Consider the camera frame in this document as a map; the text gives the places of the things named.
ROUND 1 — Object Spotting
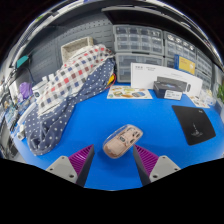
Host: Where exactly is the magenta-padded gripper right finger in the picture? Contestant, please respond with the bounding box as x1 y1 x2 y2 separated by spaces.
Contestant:
133 144 182 187

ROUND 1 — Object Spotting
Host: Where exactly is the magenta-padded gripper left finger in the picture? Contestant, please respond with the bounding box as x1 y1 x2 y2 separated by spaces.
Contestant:
45 144 96 188

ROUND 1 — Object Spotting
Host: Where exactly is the transparent pink computer mouse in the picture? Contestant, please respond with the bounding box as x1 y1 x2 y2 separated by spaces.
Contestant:
102 124 144 159

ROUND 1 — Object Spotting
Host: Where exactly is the black mouse pad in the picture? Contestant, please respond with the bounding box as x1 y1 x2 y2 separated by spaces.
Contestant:
171 104 217 146

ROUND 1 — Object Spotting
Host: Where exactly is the navy polka dot cloth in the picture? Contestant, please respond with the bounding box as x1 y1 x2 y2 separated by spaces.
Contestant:
24 58 116 157

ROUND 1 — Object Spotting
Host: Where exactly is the food sticker sheet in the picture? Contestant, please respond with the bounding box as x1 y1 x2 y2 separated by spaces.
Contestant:
106 85 154 100

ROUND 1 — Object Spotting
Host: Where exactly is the small black box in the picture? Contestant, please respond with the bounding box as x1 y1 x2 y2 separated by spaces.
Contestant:
153 80 184 101

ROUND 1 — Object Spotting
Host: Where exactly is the red blue checked cloth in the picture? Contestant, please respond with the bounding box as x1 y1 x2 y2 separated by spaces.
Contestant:
35 44 114 118

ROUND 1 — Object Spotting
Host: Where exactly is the long white keyboard box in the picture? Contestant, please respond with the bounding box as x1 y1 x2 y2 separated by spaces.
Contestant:
130 62 204 98

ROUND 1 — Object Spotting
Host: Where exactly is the yellow object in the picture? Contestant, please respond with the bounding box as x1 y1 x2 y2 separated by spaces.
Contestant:
106 74 116 86

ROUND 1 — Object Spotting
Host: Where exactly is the white blue tissue pack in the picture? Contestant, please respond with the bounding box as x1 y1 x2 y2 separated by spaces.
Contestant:
199 89 217 107

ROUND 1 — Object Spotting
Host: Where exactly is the purple bag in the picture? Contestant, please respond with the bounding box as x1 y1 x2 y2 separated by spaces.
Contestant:
18 81 34 101

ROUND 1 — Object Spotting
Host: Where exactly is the yellow blue-framed sign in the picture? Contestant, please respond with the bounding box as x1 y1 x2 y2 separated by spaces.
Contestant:
173 54 197 76

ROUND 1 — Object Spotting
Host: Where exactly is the cream woven basket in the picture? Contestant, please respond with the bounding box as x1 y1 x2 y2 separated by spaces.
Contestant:
60 36 95 64

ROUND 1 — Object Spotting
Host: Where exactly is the teal wall-mounted object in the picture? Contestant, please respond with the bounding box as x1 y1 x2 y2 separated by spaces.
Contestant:
15 54 30 69

